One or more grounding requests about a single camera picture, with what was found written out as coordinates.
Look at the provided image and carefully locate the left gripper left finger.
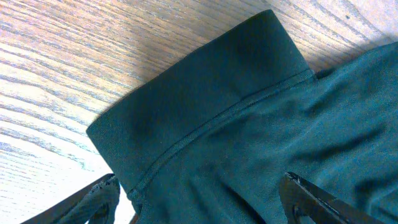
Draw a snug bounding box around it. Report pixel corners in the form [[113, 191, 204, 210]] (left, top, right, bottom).
[[22, 174, 121, 224]]

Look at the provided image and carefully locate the black t-shirt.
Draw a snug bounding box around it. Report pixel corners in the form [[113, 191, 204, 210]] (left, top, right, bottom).
[[87, 10, 397, 223]]

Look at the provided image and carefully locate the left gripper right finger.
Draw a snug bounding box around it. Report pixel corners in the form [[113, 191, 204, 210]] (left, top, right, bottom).
[[279, 172, 383, 224]]

